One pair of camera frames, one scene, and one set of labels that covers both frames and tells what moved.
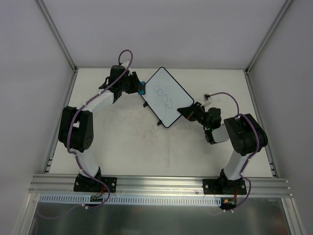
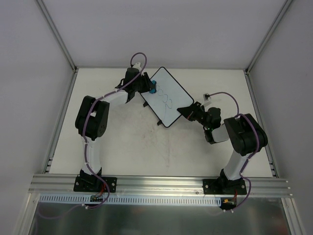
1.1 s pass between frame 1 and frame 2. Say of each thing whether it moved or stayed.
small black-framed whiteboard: stayed
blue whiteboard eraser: moved
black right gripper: stayed
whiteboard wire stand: stayed
